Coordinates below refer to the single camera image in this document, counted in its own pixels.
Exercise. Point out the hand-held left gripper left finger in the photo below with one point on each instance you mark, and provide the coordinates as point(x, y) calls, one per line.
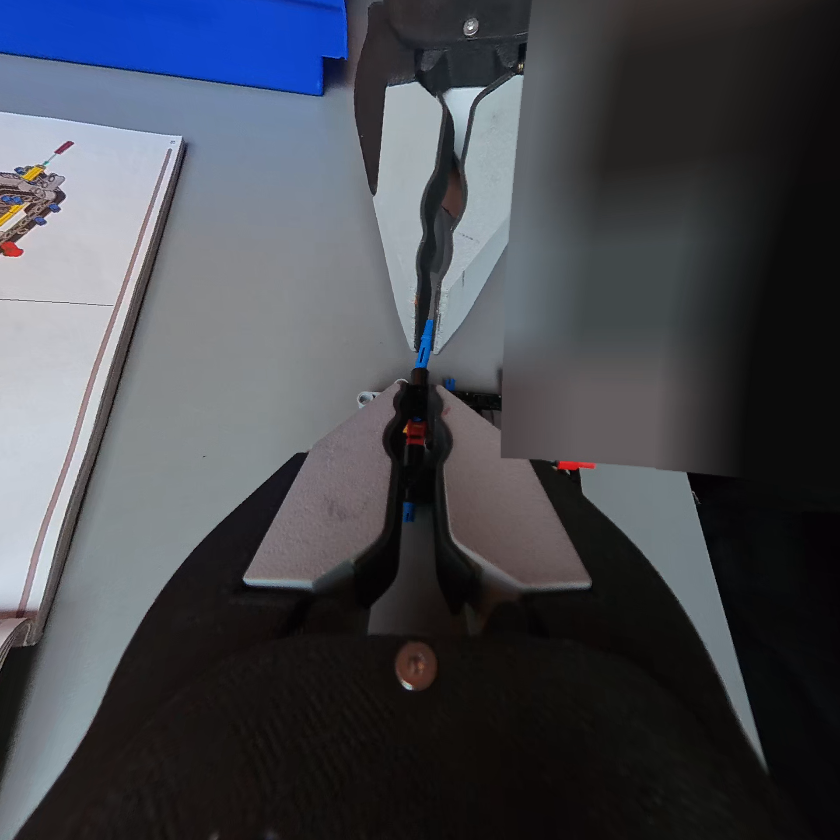
point(321, 518)

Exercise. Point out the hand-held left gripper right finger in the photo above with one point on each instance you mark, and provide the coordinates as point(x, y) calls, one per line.
point(505, 518)

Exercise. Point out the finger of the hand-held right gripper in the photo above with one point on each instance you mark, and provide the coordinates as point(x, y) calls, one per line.
point(400, 197)
point(485, 197)

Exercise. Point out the black frame lego model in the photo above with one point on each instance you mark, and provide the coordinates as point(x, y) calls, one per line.
point(417, 407)

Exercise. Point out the blue lego pin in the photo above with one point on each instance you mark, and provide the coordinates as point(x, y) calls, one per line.
point(424, 344)

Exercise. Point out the lego instruction booklet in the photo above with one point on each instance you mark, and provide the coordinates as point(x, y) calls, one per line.
point(79, 328)

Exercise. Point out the blue plastic bin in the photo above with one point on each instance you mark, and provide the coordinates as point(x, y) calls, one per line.
point(197, 39)

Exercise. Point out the person's torso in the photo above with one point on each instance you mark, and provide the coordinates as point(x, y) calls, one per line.
point(774, 623)

